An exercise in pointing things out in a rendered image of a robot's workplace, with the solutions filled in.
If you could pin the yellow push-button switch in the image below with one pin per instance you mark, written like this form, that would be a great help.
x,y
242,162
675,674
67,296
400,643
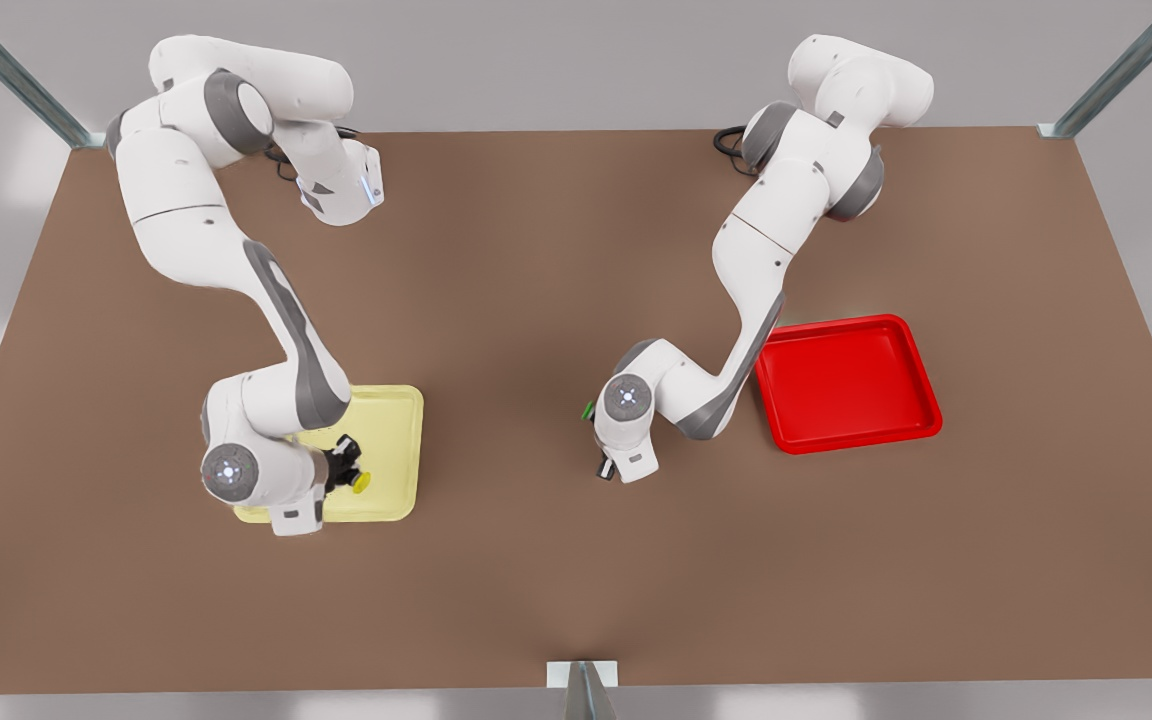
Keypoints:
x,y
362,482

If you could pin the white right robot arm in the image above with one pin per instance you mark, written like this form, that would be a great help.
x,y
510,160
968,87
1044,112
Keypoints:
x,y
181,215

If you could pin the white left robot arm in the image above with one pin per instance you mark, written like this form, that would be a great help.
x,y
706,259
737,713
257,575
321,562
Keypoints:
x,y
776,215

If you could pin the pale yellow tray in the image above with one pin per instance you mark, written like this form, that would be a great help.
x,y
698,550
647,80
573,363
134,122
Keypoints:
x,y
391,450

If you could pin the red tray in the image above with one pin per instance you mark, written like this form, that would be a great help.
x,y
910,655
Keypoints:
x,y
846,385

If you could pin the silver frame post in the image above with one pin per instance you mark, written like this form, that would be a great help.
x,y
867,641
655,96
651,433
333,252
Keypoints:
x,y
584,690
1116,70
16,75

